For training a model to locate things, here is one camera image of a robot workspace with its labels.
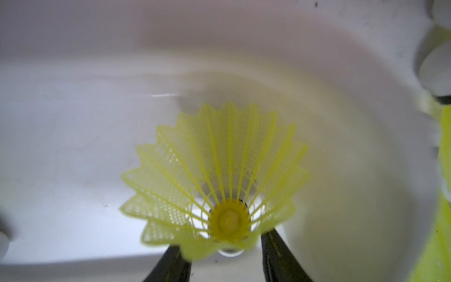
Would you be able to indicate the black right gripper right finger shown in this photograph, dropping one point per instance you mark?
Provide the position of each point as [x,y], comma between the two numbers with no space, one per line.
[279,264]

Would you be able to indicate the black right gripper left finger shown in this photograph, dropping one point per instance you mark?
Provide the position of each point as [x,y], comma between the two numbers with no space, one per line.
[172,267]

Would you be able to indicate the yellow shuttlecock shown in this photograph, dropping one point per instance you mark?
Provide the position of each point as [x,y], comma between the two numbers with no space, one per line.
[435,73]
[216,181]
[435,262]

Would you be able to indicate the white plastic storage box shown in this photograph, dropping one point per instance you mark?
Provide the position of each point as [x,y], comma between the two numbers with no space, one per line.
[70,128]

